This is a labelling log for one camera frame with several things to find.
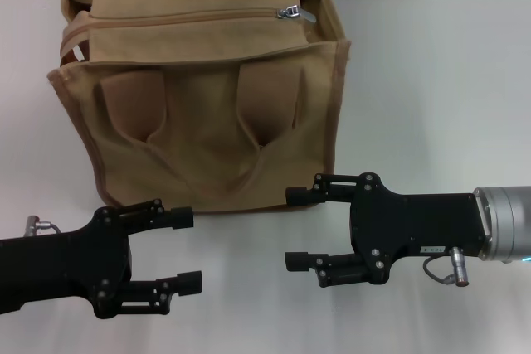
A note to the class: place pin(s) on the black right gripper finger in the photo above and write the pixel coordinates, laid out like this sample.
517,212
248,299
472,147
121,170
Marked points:
298,262
298,196

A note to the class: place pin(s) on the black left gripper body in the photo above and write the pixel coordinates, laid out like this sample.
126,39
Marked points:
62,267

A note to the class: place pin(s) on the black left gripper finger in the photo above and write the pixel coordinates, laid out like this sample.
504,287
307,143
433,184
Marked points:
188,282
182,218

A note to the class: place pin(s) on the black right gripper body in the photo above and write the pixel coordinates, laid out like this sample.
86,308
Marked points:
415,225

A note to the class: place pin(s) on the khaki canvas food bag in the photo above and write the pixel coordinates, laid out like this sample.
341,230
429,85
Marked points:
199,142

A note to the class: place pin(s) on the silver metal zipper pull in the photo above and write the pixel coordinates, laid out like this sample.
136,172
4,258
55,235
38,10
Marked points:
290,12

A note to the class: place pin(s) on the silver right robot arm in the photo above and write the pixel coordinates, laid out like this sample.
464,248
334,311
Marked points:
510,221

